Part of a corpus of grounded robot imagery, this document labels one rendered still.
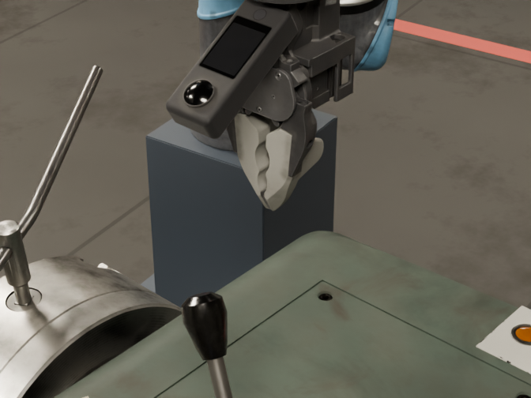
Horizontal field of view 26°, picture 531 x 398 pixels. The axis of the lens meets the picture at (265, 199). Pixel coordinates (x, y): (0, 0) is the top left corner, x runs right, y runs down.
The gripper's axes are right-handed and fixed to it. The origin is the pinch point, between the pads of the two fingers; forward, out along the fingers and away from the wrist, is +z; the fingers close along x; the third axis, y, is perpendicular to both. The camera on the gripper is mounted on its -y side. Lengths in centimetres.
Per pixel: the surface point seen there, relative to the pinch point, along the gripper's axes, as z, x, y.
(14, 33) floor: 137, 299, 195
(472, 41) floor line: 137, 155, 307
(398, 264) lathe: 10.6, -6.2, 12.1
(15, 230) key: 4.0, 17.7, -13.4
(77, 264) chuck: 13.8, 20.5, -4.8
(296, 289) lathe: 10.6, -1.3, 2.8
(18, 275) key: 8.8, 17.8, -13.8
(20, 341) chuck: 13.2, 14.8, -16.5
